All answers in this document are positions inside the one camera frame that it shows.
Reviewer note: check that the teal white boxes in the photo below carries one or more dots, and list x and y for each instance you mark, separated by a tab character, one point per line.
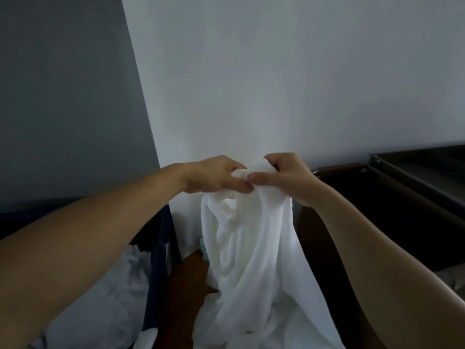
203	250

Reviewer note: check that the person's right forearm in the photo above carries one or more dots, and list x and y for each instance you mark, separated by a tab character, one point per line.
381	268

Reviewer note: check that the white towel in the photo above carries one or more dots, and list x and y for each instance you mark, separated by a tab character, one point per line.
254	268

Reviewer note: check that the navy laundry hamper white frame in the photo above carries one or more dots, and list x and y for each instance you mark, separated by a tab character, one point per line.
158	279

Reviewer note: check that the grey door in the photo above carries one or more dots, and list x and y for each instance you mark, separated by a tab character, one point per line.
65	105

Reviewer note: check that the white pillowcase black piping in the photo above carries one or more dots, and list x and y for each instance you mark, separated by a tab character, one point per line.
101	308

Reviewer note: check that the round wooden side table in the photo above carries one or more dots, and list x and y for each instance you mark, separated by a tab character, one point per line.
189	287

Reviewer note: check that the person's right hand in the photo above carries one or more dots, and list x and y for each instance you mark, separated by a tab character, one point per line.
294	178

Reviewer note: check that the brown housekeeping cart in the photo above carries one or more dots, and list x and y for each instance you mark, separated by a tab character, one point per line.
363	214

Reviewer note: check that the person's left hand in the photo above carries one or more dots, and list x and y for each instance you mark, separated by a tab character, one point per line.
214	174

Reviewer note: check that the person's left forearm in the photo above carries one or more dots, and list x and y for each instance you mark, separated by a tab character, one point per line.
72	250

